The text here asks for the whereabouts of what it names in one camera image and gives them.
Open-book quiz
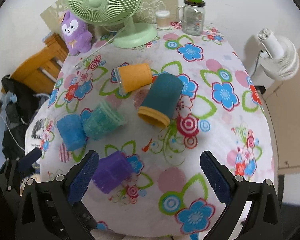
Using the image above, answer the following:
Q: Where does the teal green plastic cup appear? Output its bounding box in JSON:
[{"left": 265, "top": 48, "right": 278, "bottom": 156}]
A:
[{"left": 83, "top": 100, "right": 127, "bottom": 140}]

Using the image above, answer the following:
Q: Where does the floral tablecloth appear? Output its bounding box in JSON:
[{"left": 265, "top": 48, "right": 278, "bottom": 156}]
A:
[{"left": 34, "top": 22, "right": 274, "bottom": 239}]

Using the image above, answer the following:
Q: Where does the orange wooden chair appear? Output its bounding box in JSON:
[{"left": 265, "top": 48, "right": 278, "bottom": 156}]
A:
[{"left": 10, "top": 33, "right": 69, "bottom": 94}]

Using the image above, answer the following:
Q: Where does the white standing fan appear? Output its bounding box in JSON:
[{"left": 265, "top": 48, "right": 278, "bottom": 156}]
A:
[{"left": 249, "top": 28, "right": 300, "bottom": 81}]

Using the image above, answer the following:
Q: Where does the purple plush toy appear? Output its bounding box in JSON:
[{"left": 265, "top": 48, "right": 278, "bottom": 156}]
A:
[{"left": 61, "top": 10, "right": 93, "bottom": 55}]

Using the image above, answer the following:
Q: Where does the green desk fan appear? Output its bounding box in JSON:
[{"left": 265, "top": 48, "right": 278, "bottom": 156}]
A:
[{"left": 66, "top": 0, "right": 158, "bottom": 49}]

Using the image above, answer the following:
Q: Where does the white printed cloth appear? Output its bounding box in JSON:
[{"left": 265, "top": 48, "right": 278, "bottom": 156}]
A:
[{"left": 25, "top": 118, "right": 55, "bottom": 160}]

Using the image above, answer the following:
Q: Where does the glass mason jar mug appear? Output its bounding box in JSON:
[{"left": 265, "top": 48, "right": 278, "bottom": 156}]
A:
[{"left": 176, "top": 0, "right": 205, "bottom": 36}]

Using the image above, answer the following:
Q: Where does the white fan power cable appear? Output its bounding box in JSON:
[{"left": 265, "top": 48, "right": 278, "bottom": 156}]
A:
[{"left": 86, "top": 28, "right": 127, "bottom": 57}]

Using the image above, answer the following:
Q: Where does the cotton swab container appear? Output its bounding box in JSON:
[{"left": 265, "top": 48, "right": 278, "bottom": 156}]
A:
[{"left": 155, "top": 10, "right": 171, "bottom": 30}]

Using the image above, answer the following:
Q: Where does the purple plastic cup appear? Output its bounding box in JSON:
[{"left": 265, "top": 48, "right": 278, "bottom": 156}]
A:
[{"left": 92, "top": 151, "right": 133, "bottom": 194}]

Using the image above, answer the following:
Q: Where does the dark clothes pile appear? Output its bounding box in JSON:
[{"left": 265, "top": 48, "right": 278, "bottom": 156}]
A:
[{"left": 1, "top": 75, "right": 50, "bottom": 159}]

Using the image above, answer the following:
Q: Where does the dark teal yellow-rimmed cup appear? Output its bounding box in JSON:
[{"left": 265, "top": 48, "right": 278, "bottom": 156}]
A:
[{"left": 138, "top": 73, "right": 184, "bottom": 128}]

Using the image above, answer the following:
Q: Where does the blue plastic cup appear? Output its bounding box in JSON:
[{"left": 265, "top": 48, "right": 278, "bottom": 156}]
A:
[{"left": 57, "top": 114, "right": 87, "bottom": 151}]

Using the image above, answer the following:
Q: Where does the orange plastic cup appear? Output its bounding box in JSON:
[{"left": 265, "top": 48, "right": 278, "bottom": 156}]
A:
[{"left": 114, "top": 63, "right": 153, "bottom": 96}]

